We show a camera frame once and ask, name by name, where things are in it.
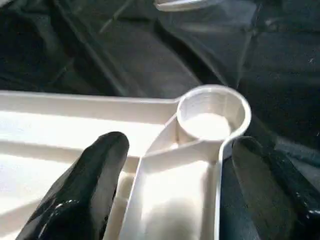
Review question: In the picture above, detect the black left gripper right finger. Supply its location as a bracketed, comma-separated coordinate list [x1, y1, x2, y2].
[230, 136, 320, 240]

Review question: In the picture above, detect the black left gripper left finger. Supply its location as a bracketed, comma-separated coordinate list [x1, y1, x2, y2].
[15, 131, 131, 240]

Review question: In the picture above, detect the white plastic table top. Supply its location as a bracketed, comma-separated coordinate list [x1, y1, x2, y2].
[0, 84, 253, 240]

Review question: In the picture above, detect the white plastic table leg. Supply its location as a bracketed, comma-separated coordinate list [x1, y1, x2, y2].
[154, 0, 211, 13]

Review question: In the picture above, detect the black work mat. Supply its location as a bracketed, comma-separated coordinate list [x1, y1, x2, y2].
[0, 0, 320, 240]

